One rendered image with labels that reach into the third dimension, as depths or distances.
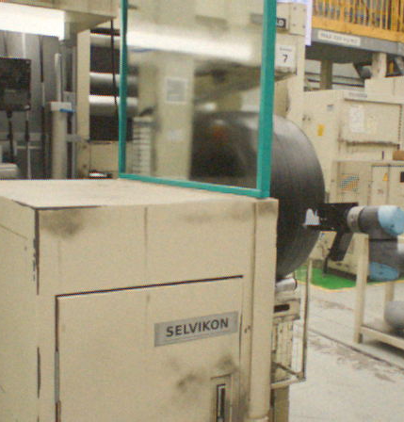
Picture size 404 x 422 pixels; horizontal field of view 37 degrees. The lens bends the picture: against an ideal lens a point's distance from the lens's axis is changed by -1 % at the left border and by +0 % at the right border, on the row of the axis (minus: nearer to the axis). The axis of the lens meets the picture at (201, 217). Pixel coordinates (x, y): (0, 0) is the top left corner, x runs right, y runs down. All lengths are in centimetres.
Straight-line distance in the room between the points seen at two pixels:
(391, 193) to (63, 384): 586
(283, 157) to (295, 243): 26
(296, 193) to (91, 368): 110
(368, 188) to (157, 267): 550
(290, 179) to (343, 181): 473
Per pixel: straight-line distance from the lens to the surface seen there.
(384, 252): 163
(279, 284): 202
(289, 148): 188
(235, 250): 96
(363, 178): 637
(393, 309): 436
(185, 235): 91
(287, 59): 242
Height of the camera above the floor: 135
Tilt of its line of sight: 7 degrees down
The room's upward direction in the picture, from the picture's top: 2 degrees clockwise
